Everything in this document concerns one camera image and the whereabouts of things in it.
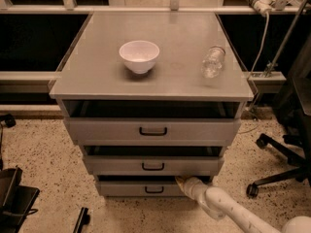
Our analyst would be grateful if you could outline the grey top drawer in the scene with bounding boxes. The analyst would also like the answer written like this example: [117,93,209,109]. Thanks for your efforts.
[64,117,241,147]

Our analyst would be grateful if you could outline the metal pole with clamp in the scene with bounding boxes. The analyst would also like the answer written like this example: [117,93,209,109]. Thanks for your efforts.
[260,0,308,78]

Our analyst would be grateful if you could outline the grey drawer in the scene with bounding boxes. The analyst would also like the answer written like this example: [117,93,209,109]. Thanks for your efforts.
[64,117,241,147]
[95,181,184,197]
[83,155,224,176]

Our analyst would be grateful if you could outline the grey drawer cabinet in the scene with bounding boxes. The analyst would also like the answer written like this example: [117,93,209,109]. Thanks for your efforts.
[51,12,253,197]

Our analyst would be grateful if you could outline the black bar on floor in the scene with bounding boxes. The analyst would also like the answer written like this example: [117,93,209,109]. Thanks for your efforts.
[73,207,90,233]

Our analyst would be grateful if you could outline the grey middle drawer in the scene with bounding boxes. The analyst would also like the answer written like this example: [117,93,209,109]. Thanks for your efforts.
[83,155,224,176]

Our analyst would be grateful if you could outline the white power cable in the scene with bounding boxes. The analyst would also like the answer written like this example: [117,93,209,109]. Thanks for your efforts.
[237,11,271,135]

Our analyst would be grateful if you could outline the black caster at left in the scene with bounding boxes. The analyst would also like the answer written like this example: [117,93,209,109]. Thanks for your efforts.
[0,114,16,128]

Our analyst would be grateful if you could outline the white bowl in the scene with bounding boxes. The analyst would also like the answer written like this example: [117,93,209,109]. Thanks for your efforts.
[119,40,160,74]

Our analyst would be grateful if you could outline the white power strip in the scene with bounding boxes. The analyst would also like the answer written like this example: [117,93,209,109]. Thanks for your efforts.
[246,0,274,17]

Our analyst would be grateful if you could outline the grey bottom drawer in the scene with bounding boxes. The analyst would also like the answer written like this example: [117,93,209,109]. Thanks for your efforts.
[95,181,184,197]

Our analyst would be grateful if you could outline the black office chair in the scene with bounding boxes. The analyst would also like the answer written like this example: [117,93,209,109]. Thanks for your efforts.
[246,37,311,198]

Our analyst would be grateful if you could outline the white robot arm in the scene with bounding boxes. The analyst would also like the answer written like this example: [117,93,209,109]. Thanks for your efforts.
[175,177,311,233]

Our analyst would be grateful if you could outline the clear plastic bottle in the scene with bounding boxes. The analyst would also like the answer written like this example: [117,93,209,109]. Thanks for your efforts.
[201,46,225,79]

